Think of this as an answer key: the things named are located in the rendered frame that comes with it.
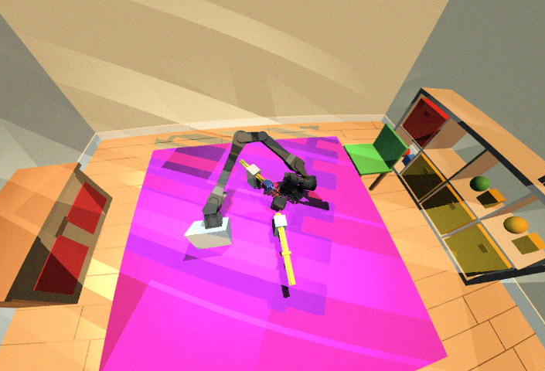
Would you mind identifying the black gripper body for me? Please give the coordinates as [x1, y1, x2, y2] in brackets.
[271, 182, 295, 210]

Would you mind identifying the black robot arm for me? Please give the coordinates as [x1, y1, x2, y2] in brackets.
[202, 131, 318, 230]

